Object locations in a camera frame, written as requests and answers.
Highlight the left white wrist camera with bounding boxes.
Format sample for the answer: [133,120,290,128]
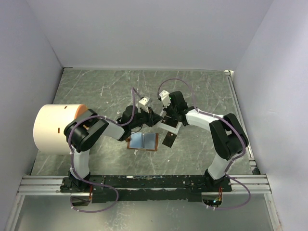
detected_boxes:
[137,97,150,113]

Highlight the white card tray box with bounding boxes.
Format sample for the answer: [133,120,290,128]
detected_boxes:
[156,110,182,135]

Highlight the aluminium rail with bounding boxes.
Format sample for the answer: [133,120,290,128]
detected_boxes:
[17,175,271,195]
[224,70,260,175]

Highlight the purple cable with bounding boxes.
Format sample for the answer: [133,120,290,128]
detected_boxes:
[157,78,246,174]
[68,88,142,181]

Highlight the brown leather card holder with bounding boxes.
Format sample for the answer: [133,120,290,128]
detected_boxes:
[127,132,158,151]

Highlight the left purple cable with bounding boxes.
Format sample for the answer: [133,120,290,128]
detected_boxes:
[68,88,142,181]

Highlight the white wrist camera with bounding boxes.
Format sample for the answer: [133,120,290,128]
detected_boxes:
[159,90,171,108]
[137,97,150,113]

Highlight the white orange cylinder drum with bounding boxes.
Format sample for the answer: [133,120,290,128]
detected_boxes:
[33,104,88,154]

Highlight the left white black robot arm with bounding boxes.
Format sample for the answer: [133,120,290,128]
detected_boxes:
[64,105,163,192]

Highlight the aluminium right side rail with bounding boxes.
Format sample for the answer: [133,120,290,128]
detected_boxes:
[224,70,260,175]

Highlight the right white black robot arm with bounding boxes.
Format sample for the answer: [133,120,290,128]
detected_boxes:
[159,90,249,192]

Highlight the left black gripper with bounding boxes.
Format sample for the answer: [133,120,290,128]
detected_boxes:
[130,105,164,129]

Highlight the black card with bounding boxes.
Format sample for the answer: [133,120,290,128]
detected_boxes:
[162,132,177,148]

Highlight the aluminium front rail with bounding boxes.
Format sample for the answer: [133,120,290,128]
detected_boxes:
[17,175,271,195]

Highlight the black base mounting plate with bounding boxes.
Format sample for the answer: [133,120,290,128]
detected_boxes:
[60,175,231,203]

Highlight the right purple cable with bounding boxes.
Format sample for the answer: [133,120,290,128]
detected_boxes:
[157,78,246,174]

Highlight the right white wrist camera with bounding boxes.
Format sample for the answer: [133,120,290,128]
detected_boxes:
[159,90,171,108]

